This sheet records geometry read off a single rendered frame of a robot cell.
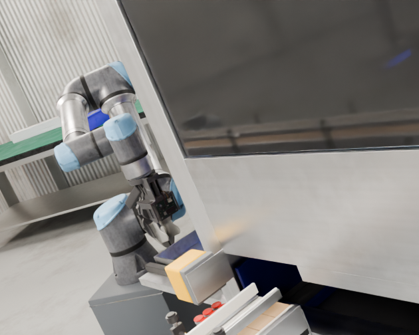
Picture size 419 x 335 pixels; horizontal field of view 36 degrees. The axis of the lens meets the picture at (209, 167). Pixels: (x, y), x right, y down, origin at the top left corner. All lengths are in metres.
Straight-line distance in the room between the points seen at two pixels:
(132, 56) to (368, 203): 0.50
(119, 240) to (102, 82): 0.49
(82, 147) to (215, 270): 0.60
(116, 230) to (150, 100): 0.76
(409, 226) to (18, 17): 5.94
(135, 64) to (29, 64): 5.52
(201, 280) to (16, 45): 5.64
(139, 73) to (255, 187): 0.30
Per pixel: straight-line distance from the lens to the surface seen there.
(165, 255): 1.65
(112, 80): 1.98
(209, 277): 1.18
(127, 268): 1.87
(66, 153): 1.65
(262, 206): 1.03
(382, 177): 0.83
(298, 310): 1.11
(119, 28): 1.14
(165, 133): 1.15
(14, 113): 6.72
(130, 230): 1.84
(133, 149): 1.54
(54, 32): 6.40
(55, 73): 6.51
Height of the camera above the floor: 1.46
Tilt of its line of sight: 14 degrees down
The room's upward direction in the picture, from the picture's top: 23 degrees counter-clockwise
